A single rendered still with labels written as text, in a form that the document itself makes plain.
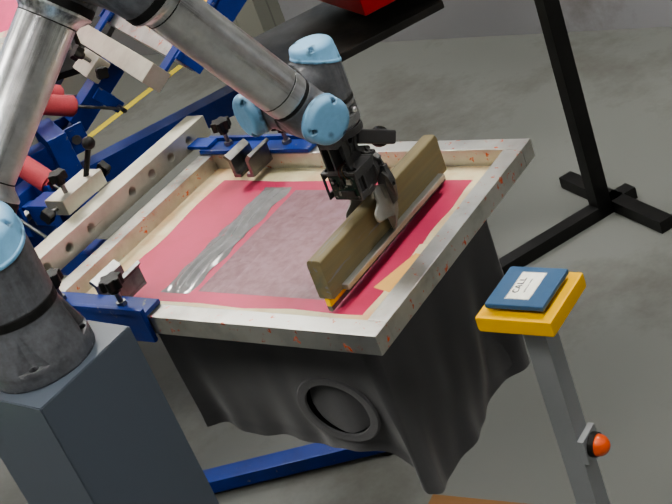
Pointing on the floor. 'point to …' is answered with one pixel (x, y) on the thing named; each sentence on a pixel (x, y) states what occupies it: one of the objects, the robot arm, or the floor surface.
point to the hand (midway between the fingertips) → (383, 219)
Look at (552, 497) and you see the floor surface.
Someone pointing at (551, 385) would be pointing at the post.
